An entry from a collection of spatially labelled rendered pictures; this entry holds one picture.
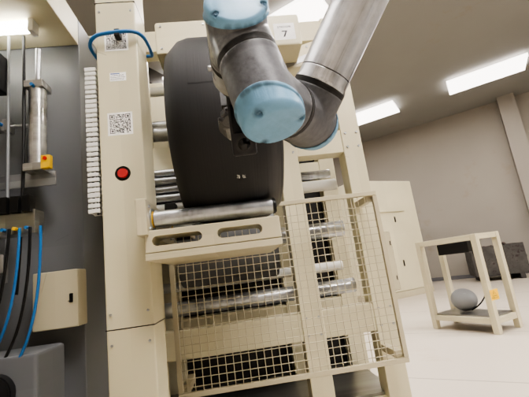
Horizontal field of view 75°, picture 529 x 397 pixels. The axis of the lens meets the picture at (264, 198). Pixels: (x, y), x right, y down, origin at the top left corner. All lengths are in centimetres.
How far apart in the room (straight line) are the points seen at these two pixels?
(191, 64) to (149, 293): 63
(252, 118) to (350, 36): 23
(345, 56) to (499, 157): 847
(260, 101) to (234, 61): 7
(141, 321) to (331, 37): 84
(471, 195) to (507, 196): 65
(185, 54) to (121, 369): 85
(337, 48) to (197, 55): 50
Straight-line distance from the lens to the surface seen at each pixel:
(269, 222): 94
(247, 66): 48
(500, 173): 894
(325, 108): 58
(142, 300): 106
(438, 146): 913
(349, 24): 61
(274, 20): 167
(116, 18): 138
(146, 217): 95
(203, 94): 93
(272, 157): 93
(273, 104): 45
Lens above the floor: 72
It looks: 12 degrees up
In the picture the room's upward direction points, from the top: 8 degrees counter-clockwise
